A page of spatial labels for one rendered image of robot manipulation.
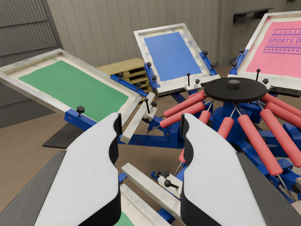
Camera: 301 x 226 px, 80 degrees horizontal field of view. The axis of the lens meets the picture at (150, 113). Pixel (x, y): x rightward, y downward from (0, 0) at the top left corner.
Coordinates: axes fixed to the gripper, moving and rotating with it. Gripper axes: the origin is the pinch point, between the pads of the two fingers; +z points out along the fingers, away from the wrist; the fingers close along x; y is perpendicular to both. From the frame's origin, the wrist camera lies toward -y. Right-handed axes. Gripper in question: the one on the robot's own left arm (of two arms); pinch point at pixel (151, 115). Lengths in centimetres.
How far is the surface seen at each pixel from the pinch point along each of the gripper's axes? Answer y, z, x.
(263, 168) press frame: 56, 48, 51
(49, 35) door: 39, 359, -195
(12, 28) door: 26, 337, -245
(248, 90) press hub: 29, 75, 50
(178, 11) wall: -1, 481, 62
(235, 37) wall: 65, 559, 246
